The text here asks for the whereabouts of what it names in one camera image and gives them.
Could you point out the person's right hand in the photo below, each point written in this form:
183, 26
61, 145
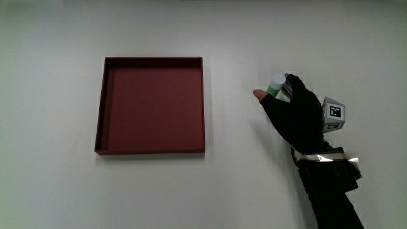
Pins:
295, 117

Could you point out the green white-capped glue stick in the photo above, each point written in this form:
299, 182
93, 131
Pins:
275, 84

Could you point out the dark red square tray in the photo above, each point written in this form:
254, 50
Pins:
152, 106

